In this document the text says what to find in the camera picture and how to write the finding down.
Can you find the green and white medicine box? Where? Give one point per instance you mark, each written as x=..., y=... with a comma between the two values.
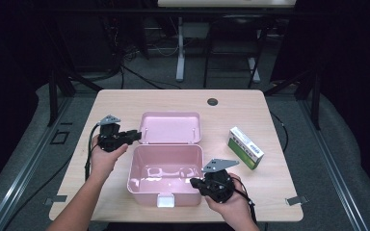
x=244, y=149

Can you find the person's left hand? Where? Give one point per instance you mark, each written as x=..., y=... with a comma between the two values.
x=104, y=163

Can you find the person's right hand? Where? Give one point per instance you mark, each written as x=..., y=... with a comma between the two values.
x=234, y=208

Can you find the grey table bracket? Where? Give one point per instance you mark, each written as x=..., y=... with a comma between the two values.
x=297, y=200
x=56, y=199

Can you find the black metal stand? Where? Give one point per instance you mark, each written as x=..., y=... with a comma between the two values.
x=315, y=96
x=54, y=96

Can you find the black chair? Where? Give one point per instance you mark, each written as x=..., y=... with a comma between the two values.
x=234, y=38

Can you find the pink storage box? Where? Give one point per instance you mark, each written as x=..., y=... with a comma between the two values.
x=167, y=160

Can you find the grey metal floor rail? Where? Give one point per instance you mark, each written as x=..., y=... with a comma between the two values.
x=334, y=173
x=22, y=166

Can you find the white desk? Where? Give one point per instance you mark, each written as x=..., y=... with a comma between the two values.
x=180, y=48

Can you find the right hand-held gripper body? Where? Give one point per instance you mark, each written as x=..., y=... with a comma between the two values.
x=221, y=187

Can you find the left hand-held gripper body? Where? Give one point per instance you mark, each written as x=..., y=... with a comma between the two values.
x=109, y=138

